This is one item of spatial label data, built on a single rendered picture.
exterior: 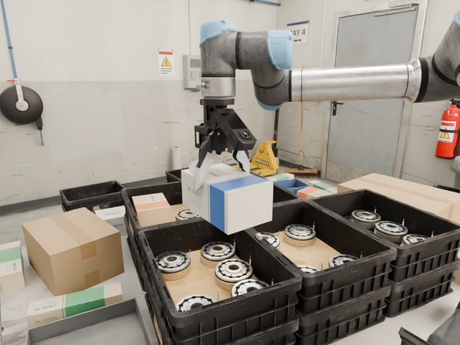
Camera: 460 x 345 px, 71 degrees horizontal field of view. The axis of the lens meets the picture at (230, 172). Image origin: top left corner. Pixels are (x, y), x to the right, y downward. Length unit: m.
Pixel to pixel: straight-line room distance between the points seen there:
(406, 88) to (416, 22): 3.18
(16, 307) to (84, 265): 0.21
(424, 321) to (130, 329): 0.82
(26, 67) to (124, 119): 1.08
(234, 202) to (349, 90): 0.36
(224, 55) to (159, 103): 3.53
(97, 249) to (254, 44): 0.81
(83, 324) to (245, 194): 0.60
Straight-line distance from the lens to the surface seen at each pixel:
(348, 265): 0.84
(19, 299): 1.25
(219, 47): 0.69
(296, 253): 1.06
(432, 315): 1.17
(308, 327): 0.88
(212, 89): 0.69
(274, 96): 0.78
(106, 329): 1.03
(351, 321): 0.98
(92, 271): 1.18
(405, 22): 4.04
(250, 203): 0.68
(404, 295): 1.10
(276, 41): 0.68
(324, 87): 0.77
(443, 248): 1.15
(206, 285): 0.91
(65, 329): 1.05
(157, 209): 1.20
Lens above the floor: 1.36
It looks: 16 degrees down
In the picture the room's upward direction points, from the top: straight up
